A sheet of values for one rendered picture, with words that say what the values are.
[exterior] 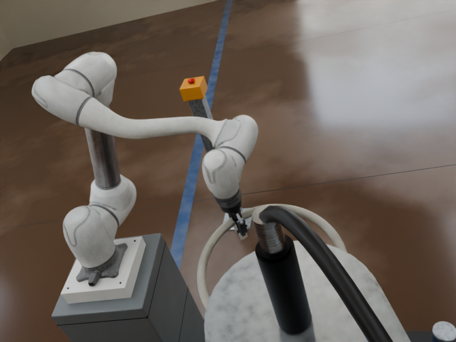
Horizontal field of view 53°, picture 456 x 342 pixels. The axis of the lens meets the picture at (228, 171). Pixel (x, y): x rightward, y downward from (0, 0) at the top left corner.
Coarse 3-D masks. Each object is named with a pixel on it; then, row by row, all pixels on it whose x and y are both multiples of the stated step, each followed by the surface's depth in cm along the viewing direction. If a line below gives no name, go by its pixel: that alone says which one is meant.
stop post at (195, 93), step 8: (184, 80) 257; (200, 80) 252; (184, 88) 250; (192, 88) 248; (200, 88) 248; (184, 96) 253; (192, 96) 252; (200, 96) 251; (192, 104) 258; (200, 104) 257; (200, 112) 260; (208, 112) 264; (208, 144) 274; (240, 208) 312; (248, 208) 322; (248, 224) 310
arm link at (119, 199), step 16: (80, 64) 149; (96, 64) 152; (112, 64) 158; (96, 80) 150; (112, 80) 159; (96, 96) 154; (112, 96) 162; (96, 144) 170; (112, 144) 174; (96, 160) 175; (112, 160) 177; (96, 176) 182; (112, 176) 182; (96, 192) 185; (112, 192) 185; (128, 192) 192; (112, 208) 187; (128, 208) 195
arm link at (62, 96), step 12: (60, 72) 147; (72, 72) 146; (36, 84) 142; (48, 84) 141; (60, 84) 142; (72, 84) 143; (84, 84) 145; (36, 96) 143; (48, 96) 140; (60, 96) 140; (72, 96) 140; (84, 96) 142; (48, 108) 142; (60, 108) 140; (72, 108) 140; (72, 120) 142
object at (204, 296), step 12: (276, 204) 161; (312, 216) 154; (228, 228) 160; (324, 228) 151; (216, 240) 157; (336, 240) 147; (204, 252) 154; (204, 264) 152; (204, 276) 149; (204, 288) 146; (204, 300) 143
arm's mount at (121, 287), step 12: (120, 240) 201; (132, 240) 199; (132, 252) 193; (132, 264) 187; (72, 276) 190; (120, 276) 183; (132, 276) 185; (72, 288) 184; (84, 288) 182; (96, 288) 181; (108, 288) 179; (120, 288) 178; (132, 288) 184; (72, 300) 185; (84, 300) 185; (96, 300) 184
